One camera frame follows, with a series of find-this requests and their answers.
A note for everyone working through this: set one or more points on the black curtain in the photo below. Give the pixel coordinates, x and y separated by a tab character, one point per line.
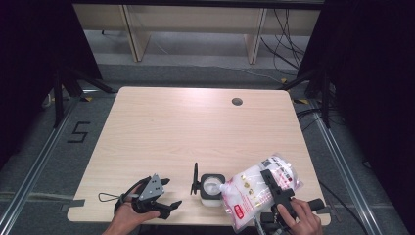
375	98
32	65

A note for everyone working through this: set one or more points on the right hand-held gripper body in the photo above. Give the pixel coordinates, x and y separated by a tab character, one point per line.
282	196

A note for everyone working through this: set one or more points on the person's left hand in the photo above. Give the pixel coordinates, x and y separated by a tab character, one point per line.
127	218

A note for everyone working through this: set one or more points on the aluminium floor rail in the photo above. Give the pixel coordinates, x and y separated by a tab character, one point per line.
342	166
36	166

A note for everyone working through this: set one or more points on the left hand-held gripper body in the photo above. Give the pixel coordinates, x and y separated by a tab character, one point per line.
151	191

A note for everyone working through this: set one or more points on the yellow and black tape piece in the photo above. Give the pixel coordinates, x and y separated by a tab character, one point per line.
301	101
86	99

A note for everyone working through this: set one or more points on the red and white plastic bag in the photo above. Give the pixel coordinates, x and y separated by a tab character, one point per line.
248	196

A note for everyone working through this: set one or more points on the glass jar with black lid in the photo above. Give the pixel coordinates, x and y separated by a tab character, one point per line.
212	189

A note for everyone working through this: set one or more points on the black metal stand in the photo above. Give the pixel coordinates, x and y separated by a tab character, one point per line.
58	98
324	98

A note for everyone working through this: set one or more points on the grey tape strip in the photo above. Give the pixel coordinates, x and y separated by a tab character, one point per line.
326	210

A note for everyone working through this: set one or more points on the person's right hand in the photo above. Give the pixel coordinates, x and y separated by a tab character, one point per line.
301	218

